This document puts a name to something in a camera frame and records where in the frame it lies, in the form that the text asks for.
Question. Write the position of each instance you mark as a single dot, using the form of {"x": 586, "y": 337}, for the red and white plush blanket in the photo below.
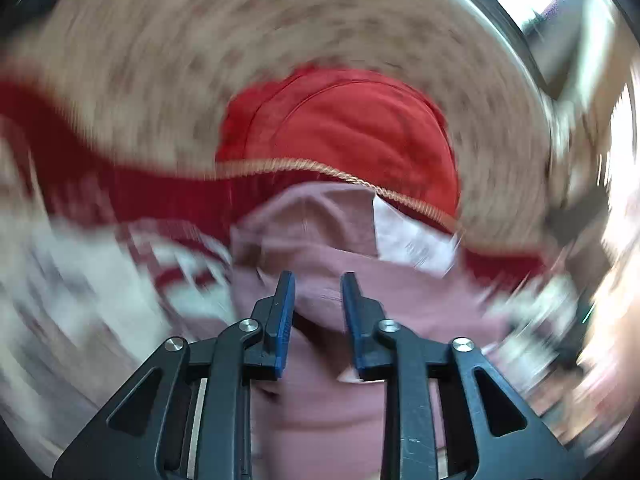
{"x": 165, "y": 195}

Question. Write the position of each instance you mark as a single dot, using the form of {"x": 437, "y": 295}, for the pink long-sleeve shirt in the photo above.
{"x": 310, "y": 240}

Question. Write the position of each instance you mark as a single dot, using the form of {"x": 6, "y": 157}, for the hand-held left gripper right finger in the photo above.
{"x": 350, "y": 320}

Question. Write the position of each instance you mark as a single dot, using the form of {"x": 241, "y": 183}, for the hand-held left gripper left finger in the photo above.
{"x": 285, "y": 325}

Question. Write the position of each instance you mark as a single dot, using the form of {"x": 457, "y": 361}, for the red ruffled pillow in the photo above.
{"x": 350, "y": 125}

